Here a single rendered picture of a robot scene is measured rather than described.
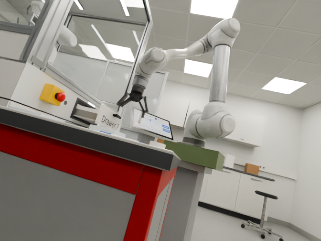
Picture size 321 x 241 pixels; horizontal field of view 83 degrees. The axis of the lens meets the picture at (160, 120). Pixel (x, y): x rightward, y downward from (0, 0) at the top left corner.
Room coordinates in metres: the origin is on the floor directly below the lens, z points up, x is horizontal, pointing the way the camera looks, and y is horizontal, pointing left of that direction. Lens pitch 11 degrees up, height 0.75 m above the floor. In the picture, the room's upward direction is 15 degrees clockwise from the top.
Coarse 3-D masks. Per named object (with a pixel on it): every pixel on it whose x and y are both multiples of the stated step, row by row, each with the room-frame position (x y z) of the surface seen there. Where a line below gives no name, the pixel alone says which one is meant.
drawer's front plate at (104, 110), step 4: (104, 104) 0.91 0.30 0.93; (100, 108) 0.91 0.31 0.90; (104, 108) 0.93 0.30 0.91; (108, 108) 0.97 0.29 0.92; (100, 112) 0.91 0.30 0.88; (104, 112) 0.94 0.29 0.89; (108, 112) 0.98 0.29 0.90; (112, 112) 1.03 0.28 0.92; (100, 116) 0.92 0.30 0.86; (108, 116) 1.00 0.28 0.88; (112, 116) 1.04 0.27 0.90; (120, 116) 1.15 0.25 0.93; (96, 120) 0.91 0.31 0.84; (100, 120) 0.93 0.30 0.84; (112, 120) 1.06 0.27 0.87; (116, 120) 1.11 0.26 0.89; (120, 120) 1.17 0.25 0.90; (96, 124) 0.93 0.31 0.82; (100, 124) 0.94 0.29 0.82; (104, 124) 0.98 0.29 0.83; (108, 124) 1.03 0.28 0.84; (116, 124) 1.13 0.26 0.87; (120, 124) 1.19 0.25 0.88
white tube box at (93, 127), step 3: (90, 126) 0.74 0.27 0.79; (93, 126) 0.73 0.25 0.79; (96, 126) 0.72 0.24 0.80; (99, 126) 0.72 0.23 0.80; (93, 129) 0.73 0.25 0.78; (96, 129) 0.72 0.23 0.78; (99, 129) 0.72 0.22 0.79; (102, 129) 0.71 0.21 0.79; (105, 129) 0.71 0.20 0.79; (108, 129) 0.70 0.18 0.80; (111, 129) 0.70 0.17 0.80; (108, 132) 0.70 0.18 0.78; (111, 132) 0.70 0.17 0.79; (114, 132) 0.69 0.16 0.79; (117, 132) 0.71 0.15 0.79; (120, 132) 0.73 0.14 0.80; (120, 135) 0.73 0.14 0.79; (123, 135) 0.75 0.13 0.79
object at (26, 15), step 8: (0, 0) 0.69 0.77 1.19; (8, 0) 0.68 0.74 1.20; (16, 0) 0.67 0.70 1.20; (24, 0) 0.67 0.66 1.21; (32, 0) 0.66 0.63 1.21; (40, 0) 0.65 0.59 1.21; (0, 8) 0.68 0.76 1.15; (8, 8) 0.68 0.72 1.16; (16, 8) 0.67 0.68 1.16; (24, 8) 0.66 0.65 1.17; (32, 8) 0.66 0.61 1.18; (40, 8) 0.65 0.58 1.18; (0, 16) 0.68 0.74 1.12; (8, 16) 0.67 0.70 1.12; (16, 16) 0.67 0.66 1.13; (24, 16) 0.66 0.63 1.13; (32, 16) 0.65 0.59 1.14; (32, 24) 0.65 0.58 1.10
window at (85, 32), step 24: (96, 0) 0.84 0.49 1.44; (120, 0) 1.03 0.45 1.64; (72, 24) 0.76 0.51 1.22; (96, 24) 0.90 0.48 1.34; (120, 24) 1.12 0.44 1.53; (144, 24) 1.47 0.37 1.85; (72, 48) 0.81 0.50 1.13; (96, 48) 0.97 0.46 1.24; (120, 48) 1.22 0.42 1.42; (72, 72) 0.86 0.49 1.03; (96, 72) 1.05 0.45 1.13; (120, 72) 1.33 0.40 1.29; (96, 96) 1.13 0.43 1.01; (120, 96) 1.46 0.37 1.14
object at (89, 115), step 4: (76, 108) 0.96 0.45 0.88; (80, 108) 0.95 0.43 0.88; (84, 108) 0.95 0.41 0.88; (88, 108) 0.95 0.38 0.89; (76, 112) 0.95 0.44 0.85; (80, 112) 0.95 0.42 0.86; (84, 112) 0.95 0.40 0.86; (88, 112) 0.94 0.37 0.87; (92, 112) 0.94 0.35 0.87; (96, 112) 0.94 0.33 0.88; (76, 116) 0.96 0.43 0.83; (80, 116) 0.95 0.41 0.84; (84, 116) 0.94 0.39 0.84; (88, 116) 0.94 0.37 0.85; (92, 116) 0.94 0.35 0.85; (96, 116) 0.93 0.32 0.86; (84, 120) 1.10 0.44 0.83; (88, 120) 1.02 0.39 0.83; (92, 120) 0.95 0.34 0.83
